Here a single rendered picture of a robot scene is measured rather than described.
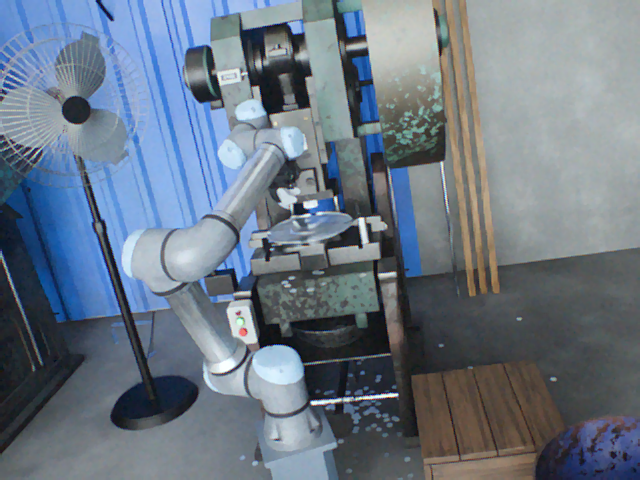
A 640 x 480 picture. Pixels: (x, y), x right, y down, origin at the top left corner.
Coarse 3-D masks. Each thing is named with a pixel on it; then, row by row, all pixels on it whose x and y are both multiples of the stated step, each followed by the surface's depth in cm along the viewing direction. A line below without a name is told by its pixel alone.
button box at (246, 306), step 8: (232, 304) 202; (240, 304) 201; (248, 304) 200; (232, 312) 200; (248, 312) 200; (232, 320) 201; (248, 320) 201; (232, 328) 202; (240, 328) 202; (248, 328) 202; (256, 328) 204; (240, 336) 203; (248, 336) 203; (256, 336) 203
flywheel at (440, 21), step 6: (438, 18) 194; (444, 18) 195; (438, 24) 192; (444, 24) 194; (438, 30) 192; (444, 30) 194; (438, 36) 192; (444, 36) 195; (438, 42) 193; (444, 42) 196
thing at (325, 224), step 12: (300, 216) 225; (324, 216) 221; (336, 216) 219; (348, 216) 216; (276, 228) 218; (288, 228) 215; (300, 228) 211; (312, 228) 209; (324, 228) 208; (336, 228) 206; (276, 240) 205; (288, 240) 203; (300, 240) 201; (312, 240) 198
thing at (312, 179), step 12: (288, 108) 207; (300, 108) 205; (276, 120) 204; (288, 120) 204; (300, 120) 204; (312, 120) 203; (312, 132) 205; (312, 144) 206; (300, 156) 208; (312, 156) 208; (300, 168) 209; (312, 168) 208; (324, 168) 212; (300, 180) 208; (312, 180) 206; (324, 180) 210; (300, 192) 209; (312, 192) 209
